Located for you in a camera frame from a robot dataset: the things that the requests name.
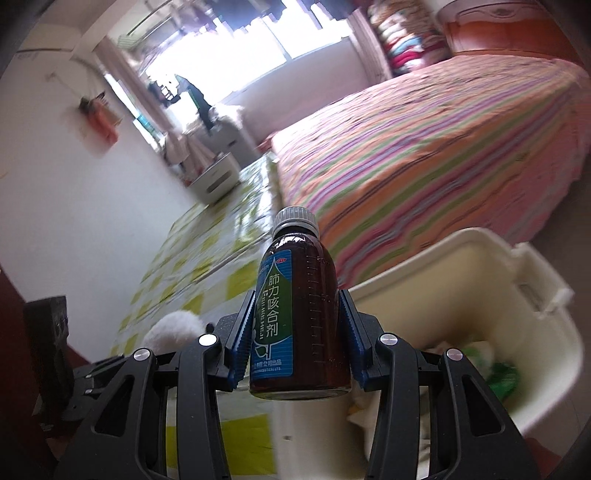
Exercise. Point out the row of hanging dark clothes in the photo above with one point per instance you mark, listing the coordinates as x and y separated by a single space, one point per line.
277 11

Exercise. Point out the stack of folded quilts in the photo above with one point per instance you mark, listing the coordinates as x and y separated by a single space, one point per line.
406 41

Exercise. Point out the bed with striped sheet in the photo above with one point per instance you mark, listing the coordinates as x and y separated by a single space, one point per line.
415 161

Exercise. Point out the white plastic basket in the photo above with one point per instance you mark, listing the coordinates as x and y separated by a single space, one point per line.
217 180

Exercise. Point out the brown medicine bottle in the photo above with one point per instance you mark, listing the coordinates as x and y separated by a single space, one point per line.
314 323

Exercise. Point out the wooden headboard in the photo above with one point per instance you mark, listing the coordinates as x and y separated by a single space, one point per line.
485 32

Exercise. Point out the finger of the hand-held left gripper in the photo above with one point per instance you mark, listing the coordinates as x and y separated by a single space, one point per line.
87 383

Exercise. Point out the orange cloth on wall hook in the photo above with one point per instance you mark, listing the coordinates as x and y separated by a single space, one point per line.
104 122

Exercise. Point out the checkered plastic tablecloth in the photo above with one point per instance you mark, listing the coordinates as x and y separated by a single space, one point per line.
194 258

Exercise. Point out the dark red door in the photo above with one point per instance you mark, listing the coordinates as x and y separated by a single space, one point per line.
14 369

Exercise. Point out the white plush toy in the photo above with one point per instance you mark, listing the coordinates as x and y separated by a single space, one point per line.
175 330

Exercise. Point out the dark hanging garment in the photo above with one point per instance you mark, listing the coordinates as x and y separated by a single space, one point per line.
196 99

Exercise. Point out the white appliance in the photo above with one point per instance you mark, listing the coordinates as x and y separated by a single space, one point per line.
231 131

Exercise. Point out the pink curtain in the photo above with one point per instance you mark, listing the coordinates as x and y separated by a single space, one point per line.
369 46
138 101

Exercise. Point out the window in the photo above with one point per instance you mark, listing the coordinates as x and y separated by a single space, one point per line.
277 55

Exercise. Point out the cream plastic bin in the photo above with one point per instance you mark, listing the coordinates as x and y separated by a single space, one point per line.
438 286

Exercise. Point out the green plastic bag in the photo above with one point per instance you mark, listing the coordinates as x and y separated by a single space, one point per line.
501 376

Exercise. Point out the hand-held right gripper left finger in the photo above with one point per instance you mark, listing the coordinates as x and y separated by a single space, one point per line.
240 337

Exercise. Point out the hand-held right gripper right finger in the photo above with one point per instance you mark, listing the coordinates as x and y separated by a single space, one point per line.
353 341

